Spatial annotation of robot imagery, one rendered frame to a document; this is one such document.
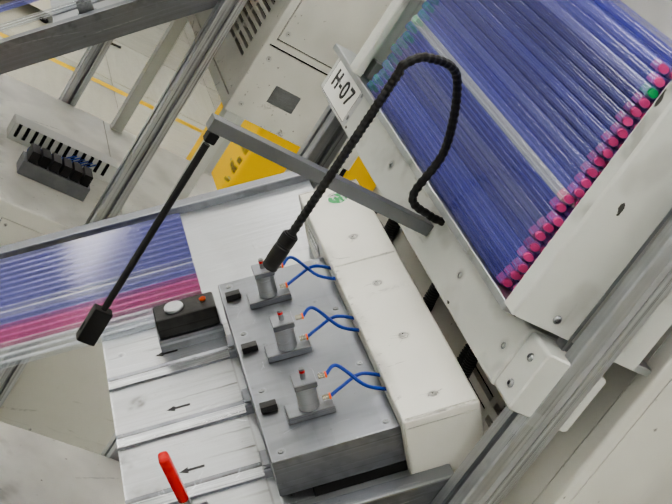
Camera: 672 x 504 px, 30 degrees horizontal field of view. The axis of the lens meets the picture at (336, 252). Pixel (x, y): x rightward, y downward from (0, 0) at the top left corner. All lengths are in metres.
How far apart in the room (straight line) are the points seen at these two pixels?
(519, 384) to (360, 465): 0.20
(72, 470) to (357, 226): 0.69
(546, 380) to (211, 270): 0.62
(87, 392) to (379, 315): 1.62
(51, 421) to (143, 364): 1.45
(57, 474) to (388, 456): 0.80
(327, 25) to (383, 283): 1.22
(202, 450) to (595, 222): 0.51
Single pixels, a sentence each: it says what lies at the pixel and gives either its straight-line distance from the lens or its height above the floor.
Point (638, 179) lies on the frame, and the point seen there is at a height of 1.56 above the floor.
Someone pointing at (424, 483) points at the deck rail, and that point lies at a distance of 1.28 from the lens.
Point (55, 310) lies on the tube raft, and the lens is 1.67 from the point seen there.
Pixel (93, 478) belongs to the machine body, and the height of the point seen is 0.62.
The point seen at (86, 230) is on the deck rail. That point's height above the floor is 0.98.
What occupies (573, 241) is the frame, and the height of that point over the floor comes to 1.48.
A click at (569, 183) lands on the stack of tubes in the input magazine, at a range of 1.20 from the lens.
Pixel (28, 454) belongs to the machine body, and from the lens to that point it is 1.98.
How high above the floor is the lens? 1.71
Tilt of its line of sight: 18 degrees down
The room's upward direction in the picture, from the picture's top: 34 degrees clockwise
